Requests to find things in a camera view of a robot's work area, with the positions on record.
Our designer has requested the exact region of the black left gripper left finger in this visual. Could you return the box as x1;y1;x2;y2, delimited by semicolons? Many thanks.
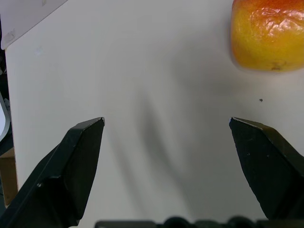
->
0;117;105;228

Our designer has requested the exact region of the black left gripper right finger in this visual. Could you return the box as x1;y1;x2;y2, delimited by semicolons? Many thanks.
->
228;116;304;221

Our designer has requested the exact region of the yellow-orange mango fruit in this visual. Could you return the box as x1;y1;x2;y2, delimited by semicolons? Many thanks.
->
230;0;304;72

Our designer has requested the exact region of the brown cardboard box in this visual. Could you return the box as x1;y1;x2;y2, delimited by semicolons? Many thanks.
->
0;147;19;208

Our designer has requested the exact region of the grey curved chair part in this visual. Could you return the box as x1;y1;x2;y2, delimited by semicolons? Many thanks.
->
0;91;11;143

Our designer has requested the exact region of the white adjoining table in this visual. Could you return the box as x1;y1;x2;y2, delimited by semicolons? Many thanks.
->
0;0;69;50

